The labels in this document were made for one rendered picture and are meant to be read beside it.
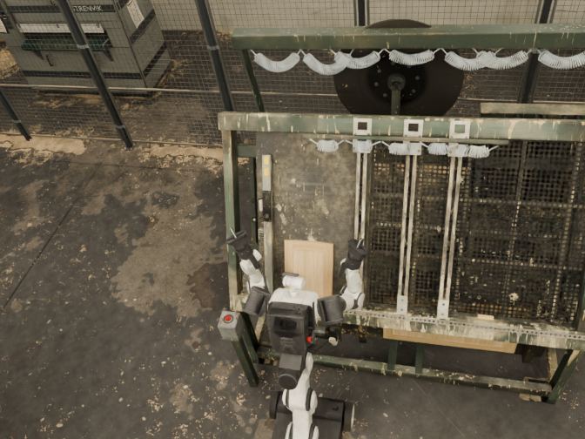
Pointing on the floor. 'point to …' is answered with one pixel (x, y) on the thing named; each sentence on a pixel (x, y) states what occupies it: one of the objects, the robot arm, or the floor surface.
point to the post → (245, 362)
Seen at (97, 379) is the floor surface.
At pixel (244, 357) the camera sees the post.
